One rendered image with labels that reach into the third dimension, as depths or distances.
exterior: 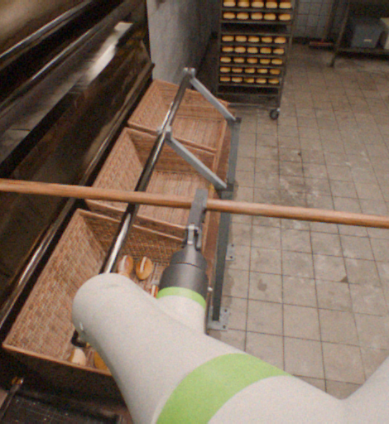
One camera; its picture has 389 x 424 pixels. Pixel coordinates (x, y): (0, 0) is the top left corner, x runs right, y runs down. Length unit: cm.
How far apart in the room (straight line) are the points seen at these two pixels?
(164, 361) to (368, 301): 205
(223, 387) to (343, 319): 194
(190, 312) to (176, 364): 33
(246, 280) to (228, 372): 191
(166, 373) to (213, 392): 5
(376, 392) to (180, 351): 14
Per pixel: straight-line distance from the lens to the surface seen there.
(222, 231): 138
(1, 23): 104
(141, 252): 145
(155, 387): 27
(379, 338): 218
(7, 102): 80
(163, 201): 81
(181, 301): 60
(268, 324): 202
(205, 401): 23
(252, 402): 21
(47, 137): 120
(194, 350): 28
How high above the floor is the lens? 175
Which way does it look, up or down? 44 degrees down
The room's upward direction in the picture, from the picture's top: straight up
